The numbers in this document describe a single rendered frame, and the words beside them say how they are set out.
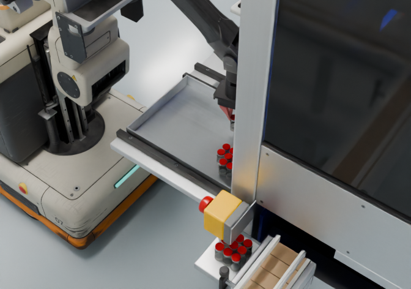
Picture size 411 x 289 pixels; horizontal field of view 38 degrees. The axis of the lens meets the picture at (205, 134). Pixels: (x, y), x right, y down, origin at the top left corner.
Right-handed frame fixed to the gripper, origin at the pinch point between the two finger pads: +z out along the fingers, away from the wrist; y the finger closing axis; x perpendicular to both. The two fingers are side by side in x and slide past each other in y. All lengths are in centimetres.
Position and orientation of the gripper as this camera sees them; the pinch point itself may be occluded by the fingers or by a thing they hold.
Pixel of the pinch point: (234, 117)
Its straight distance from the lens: 156.1
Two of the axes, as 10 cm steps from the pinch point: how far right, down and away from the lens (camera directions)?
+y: 9.3, 2.9, -2.4
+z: -0.2, 6.7, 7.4
